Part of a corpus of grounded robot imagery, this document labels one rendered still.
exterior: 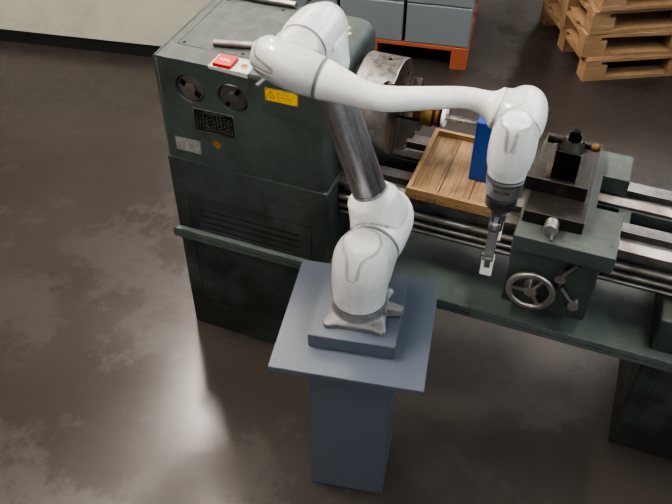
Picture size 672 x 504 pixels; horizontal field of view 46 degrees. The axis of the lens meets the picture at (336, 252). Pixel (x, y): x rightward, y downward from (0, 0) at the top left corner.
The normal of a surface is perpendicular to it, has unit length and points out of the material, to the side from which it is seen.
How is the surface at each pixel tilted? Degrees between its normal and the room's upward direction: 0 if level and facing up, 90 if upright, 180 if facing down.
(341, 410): 90
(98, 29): 90
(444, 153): 0
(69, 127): 0
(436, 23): 90
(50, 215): 0
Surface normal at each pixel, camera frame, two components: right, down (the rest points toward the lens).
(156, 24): -0.19, 0.68
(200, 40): 0.00, -0.72
